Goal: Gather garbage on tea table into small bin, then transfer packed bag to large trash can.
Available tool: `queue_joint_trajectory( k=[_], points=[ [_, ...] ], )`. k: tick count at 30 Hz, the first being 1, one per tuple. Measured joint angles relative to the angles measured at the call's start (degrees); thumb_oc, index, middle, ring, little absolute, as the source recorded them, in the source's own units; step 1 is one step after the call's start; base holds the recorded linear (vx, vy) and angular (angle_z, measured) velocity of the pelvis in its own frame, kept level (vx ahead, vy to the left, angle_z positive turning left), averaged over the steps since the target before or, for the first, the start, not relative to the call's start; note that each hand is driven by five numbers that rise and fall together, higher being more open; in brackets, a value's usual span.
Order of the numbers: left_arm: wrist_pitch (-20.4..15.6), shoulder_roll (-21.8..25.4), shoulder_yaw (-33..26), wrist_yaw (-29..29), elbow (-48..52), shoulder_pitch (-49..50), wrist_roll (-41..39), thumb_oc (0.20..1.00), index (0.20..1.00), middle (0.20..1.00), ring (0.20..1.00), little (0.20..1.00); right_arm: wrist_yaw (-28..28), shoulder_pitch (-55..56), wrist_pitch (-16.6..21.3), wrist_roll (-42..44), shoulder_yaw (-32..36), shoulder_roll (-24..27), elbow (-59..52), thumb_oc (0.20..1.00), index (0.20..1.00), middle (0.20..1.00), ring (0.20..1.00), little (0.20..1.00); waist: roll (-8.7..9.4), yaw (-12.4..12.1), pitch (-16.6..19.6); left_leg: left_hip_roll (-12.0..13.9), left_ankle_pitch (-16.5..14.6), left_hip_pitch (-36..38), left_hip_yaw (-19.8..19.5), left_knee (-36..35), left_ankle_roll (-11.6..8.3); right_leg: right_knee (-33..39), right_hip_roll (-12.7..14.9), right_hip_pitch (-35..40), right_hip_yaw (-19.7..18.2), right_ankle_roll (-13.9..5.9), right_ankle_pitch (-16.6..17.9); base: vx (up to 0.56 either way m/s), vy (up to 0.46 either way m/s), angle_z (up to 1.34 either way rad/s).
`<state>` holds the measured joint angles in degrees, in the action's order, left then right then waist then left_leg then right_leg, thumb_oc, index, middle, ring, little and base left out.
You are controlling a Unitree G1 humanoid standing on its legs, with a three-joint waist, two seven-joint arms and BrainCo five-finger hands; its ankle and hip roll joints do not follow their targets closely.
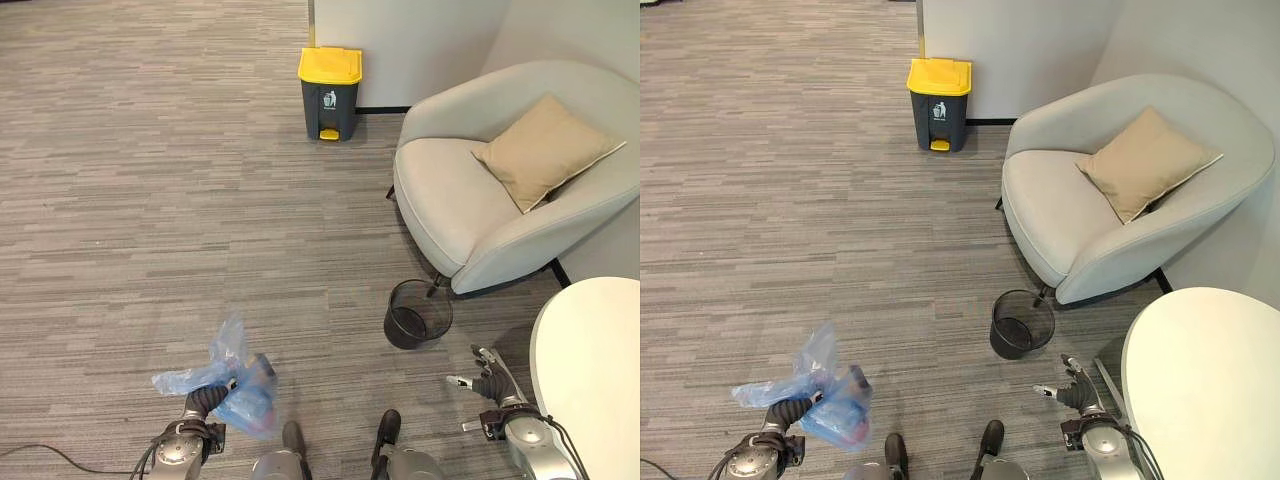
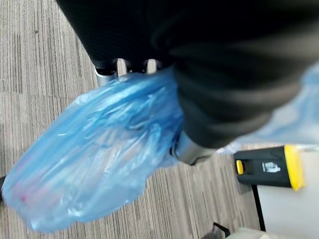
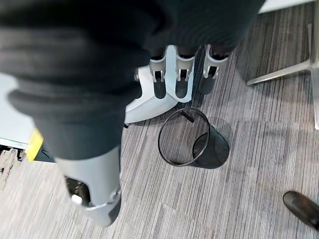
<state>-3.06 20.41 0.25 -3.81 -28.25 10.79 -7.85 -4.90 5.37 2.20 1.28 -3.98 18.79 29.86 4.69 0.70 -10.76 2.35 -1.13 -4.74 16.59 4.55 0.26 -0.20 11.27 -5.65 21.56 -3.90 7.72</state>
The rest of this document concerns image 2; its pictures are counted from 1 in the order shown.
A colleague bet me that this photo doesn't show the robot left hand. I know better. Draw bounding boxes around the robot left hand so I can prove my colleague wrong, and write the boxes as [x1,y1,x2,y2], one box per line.
[56,0,319,166]

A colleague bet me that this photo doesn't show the blue plastic garbage bag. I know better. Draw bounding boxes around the blue plastic garbage bag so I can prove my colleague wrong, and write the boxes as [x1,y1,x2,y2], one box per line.
[1,63,319,232]

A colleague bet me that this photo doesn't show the black bin with yellow rim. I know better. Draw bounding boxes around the black bin with yellow rim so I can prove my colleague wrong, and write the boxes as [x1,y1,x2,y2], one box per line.
[233,144,306,192]

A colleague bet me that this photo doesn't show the white tea table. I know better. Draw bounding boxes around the white tea table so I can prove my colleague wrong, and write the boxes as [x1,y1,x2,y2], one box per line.
[251,145,319,232]

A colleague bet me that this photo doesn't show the beige seat cushion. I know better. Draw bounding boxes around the beige seat cushion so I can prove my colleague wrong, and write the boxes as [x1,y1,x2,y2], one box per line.
[225,226,319,239]

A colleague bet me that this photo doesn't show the black bracket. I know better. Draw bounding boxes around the black bracket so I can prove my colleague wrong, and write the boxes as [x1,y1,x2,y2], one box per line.
[212,222,233,239]

